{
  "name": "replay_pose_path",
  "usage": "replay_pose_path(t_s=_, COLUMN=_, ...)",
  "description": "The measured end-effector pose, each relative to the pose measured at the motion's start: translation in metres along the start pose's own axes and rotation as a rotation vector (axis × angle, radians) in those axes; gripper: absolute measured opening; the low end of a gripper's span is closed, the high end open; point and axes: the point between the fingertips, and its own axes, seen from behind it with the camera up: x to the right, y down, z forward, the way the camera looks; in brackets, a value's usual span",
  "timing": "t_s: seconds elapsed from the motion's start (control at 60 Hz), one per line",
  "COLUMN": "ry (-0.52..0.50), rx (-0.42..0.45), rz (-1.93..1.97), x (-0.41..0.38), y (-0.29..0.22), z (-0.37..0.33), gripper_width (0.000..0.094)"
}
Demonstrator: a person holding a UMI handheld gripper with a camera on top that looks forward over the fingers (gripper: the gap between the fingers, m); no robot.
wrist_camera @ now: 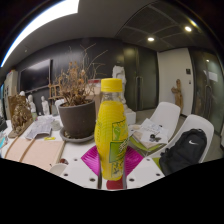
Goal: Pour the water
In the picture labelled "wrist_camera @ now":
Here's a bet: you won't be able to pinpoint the stack of papers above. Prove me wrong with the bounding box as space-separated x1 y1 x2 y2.
131 118 170 149

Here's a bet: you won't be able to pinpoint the small white figurine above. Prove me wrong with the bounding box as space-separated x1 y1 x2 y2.
27 94 38 114
40 95 50 116

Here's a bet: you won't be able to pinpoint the white cabinet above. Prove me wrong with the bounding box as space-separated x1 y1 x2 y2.
3 69 19 108

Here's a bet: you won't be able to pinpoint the light wooden board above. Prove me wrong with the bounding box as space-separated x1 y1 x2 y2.
3 136 66 171

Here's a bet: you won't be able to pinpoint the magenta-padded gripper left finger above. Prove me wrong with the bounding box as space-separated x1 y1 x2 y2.
59 145 102 190

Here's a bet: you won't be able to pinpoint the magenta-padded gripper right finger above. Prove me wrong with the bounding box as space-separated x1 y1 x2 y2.
123 145 166 190

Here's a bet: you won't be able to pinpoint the glass door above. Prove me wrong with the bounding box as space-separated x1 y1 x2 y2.
191 49 224 134

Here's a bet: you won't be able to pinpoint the dried plant in dark pot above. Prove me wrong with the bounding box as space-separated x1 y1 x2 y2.
54 44 109 139

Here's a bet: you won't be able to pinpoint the grey plant saucer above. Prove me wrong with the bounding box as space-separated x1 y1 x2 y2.
59 127 96 144

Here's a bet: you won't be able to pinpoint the white chair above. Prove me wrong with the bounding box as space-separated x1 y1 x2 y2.
54 98 67 116
148 101 181 134
146 114 215 164

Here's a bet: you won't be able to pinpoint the flat round red coaster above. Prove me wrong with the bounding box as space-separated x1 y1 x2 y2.
105 178 125 190

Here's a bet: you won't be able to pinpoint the black wall screen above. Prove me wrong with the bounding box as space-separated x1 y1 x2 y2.
18 59 53 93

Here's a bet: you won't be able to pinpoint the green seat cushion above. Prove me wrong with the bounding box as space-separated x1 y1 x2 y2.
129 134 163 164

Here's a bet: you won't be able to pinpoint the dark double door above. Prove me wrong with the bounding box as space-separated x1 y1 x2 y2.
123 44 159 111

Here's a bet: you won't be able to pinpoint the small white cup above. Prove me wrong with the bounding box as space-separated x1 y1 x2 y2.
49 119 62 131

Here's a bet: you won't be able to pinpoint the long ceiling light panel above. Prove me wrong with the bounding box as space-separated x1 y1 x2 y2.
0 0 80 68

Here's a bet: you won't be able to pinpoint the wooden figure sculpture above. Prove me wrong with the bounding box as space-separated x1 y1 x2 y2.
171 78 184 116

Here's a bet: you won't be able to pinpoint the cardboard box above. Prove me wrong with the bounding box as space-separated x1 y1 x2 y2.
87 78 103 111

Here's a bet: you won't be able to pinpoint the black backpack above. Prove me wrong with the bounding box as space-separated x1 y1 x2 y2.
158 128 208 177

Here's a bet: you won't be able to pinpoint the yellow drink bottle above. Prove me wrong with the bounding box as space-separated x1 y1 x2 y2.
94 78 130 182

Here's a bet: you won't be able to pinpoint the printed paper sheets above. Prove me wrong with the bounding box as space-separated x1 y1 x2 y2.
25 115 54 140

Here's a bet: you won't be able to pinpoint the white pedestal block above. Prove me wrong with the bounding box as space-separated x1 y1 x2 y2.
123 108 137 126

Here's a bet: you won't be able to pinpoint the wooden easel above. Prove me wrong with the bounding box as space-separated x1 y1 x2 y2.
48 83 64 108

